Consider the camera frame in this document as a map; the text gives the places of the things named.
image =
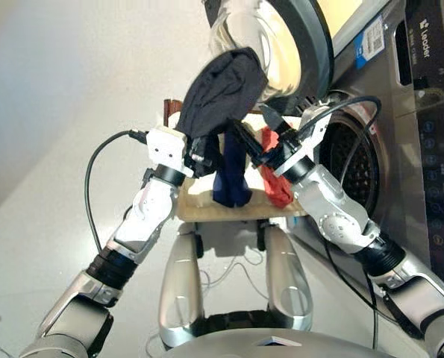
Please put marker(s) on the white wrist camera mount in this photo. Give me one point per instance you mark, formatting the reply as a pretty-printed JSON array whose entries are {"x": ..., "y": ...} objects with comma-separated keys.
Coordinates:
[
  {"x": 165, "y": 145},
  {"x": 311, "y": 134}
]

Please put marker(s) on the silver robot torso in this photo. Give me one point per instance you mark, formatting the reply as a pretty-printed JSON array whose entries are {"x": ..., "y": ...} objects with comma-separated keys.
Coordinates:
[{"x": 281, "y": 345}]

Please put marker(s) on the orange-red garment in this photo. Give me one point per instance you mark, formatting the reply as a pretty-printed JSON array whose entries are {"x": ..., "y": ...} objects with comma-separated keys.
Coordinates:
[{"x": 277, "y": 190}]

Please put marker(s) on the blue energy label sticker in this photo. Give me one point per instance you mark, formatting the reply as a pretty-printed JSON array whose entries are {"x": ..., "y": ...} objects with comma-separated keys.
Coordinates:
[{"x": 371, "y": 41}]

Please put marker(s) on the black garment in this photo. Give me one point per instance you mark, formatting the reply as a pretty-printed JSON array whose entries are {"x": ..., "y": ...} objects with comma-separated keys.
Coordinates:
[{"x": 221, "y": 89}]

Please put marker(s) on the round glass washing machine door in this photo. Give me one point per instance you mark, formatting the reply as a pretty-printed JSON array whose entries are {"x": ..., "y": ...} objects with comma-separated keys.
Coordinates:
[{"x": 318, "y": 48}]

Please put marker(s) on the pale woven basket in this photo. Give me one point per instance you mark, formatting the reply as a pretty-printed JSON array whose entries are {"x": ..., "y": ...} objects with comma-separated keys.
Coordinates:
[{"x": 221, "y": 214}]

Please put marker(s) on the grey washing machine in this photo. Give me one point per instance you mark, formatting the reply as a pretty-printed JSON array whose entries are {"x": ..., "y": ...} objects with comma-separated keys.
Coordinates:
[{"x": 404, "y": 149}]

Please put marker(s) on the silver robot leg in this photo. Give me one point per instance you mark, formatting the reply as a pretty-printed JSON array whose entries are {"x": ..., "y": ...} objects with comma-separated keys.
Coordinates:
[
  {"x": 287, "y": 276},
  {"x": 180, "y": 283}
]

